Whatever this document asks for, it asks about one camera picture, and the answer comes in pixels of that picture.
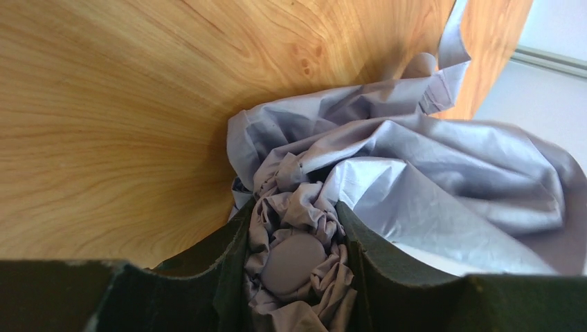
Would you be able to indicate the lavender folding umbrella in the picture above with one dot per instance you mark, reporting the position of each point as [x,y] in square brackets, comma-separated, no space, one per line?
[464,197]

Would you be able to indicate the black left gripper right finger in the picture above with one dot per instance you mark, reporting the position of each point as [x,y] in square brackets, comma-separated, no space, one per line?
[397,292]

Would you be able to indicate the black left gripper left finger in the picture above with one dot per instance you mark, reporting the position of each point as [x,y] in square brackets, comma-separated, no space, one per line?
[199,289]

